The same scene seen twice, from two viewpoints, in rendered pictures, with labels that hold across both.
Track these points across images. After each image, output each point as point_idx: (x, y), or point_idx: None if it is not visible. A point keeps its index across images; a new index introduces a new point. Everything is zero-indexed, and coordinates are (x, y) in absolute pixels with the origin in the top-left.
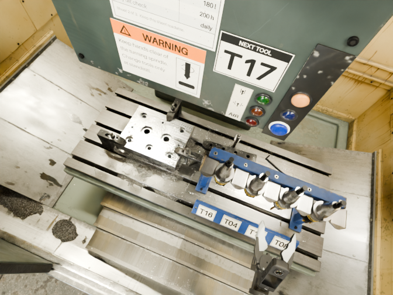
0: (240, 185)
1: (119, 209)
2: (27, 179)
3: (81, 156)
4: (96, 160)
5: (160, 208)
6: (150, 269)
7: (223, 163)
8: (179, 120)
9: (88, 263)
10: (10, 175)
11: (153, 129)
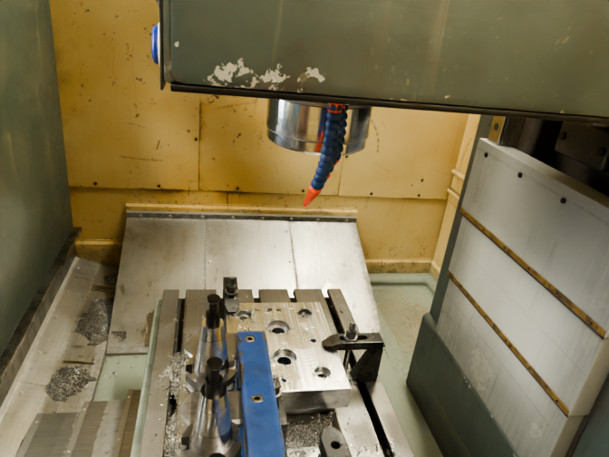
0: (194, 412)
1: (124, 417)
2: (137, 302)
3: (187, 300)
4: (189, 316)
5: (138, 447)
6: None
7: (232, 358)
8: (340, 360)
9: (6, 436)
10: (134, 284)
11: (287, 334)
